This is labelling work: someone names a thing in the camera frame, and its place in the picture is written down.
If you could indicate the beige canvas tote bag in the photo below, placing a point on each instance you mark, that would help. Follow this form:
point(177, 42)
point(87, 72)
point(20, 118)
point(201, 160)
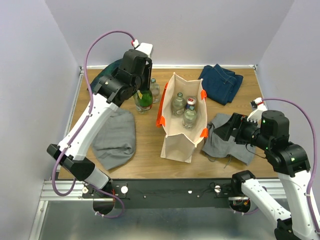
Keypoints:
point(179, 143)

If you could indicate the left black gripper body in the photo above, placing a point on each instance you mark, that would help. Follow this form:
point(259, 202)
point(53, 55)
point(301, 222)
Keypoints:
point(145, 80)

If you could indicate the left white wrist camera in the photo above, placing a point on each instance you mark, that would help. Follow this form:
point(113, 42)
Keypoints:
point(143, 47)

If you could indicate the clear bottle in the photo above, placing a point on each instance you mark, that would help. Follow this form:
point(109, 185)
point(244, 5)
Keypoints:
point(137, 105)
point(155, 90)
point(189, 118)
point(178, 105)

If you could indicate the clear bottle back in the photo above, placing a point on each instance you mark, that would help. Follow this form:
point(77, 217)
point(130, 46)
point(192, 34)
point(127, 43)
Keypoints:
point(178, 105)

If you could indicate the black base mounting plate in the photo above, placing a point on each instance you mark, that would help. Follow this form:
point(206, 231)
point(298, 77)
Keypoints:
point(176, 192)

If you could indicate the right grey shorts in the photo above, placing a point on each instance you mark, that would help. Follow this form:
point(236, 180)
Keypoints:
point(215, 147)

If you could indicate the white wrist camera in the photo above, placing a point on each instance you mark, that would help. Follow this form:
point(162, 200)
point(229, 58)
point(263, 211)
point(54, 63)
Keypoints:
point(258, 107)
point(143, 47)

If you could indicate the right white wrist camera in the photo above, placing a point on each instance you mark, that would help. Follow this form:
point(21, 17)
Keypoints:
point(258, 107)

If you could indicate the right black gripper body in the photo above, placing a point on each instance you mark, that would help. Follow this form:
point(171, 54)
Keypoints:
point(248, 131)

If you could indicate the red soda can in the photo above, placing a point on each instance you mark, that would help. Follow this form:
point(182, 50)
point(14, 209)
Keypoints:
point(190, 101)

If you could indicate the green plaid cloth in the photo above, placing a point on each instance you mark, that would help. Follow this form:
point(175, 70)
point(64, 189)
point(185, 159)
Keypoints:
point(105, 72)

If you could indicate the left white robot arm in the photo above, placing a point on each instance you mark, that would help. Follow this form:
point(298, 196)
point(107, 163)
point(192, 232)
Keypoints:
point(133, 74)

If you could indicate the left grey cloth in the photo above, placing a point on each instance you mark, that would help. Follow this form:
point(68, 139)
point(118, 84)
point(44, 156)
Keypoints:
point(115, 143)

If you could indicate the blue denim jeans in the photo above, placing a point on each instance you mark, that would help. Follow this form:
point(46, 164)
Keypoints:
point(221, 85)

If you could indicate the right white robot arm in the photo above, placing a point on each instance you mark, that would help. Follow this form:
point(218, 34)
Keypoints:
point(289, 161)

